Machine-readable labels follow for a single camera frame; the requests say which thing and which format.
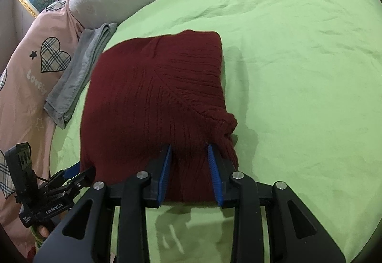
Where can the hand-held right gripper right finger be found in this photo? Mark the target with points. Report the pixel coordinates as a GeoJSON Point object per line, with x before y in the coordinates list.
{"type": "Point", "coordinates": [214, 173]}

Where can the dark red knit sweater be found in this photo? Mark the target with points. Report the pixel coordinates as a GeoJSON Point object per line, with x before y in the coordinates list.
{"type": "Point", "coordinates": [149, 86]}

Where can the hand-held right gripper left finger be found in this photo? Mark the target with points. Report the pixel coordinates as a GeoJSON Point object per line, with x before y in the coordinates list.
{"type": "Point", "coordinates": [165, 173]}

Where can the person's left hand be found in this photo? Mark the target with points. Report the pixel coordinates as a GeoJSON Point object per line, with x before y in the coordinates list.
{"type": "Point", "coordinates": [44, 231]}

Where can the grey folded towel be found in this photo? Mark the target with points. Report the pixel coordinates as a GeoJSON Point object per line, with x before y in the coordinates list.
{"type": "Point", "coordinates": [77, 72]}

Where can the pink pillow with plaid heart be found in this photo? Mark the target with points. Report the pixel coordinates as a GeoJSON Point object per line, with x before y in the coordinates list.
{"type": "Point", "coordinates": [24, 101]}

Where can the light green bed sheet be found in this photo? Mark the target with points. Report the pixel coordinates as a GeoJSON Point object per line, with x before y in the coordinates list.
{"type": "Point", "coordinates": [298, 72]}

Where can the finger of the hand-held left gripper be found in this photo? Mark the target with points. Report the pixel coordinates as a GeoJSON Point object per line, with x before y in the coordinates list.
{"type": "Point", "coordinates": [83, 179]}
{"type": "Point", "coordinates": [70, 172]}

